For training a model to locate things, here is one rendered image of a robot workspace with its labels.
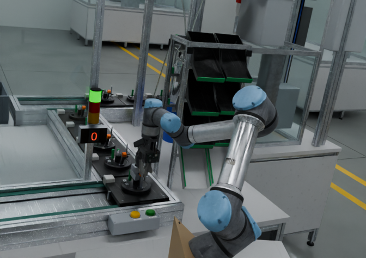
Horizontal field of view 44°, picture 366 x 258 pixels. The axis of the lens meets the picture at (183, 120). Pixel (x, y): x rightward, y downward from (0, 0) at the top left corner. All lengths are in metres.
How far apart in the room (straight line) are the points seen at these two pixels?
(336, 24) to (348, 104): 4.64
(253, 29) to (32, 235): 1.94
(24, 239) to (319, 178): 2.34
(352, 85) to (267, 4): 4.89
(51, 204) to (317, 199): 2.22
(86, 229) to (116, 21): 9.06
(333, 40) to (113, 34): 8.00
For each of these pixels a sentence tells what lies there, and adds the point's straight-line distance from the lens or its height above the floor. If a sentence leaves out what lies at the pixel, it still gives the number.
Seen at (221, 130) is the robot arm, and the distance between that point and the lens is 1.82.
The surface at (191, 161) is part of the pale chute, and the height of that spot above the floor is 1.08.
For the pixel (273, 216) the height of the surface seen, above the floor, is 0.86.
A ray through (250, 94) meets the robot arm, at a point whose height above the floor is 1.58.
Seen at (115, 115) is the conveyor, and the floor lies 0.91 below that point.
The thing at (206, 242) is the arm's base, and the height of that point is 1.11.
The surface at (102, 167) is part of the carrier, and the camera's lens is 2.35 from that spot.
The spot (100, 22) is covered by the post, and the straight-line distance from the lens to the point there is 2.01.
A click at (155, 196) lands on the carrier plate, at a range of 2.12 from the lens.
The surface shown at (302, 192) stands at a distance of 3.56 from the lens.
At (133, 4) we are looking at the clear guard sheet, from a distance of 10.91.
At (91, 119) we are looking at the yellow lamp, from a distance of 2.07.
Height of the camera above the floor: 1.97
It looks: 18 degrees down
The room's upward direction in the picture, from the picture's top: 8 degrees clockwise
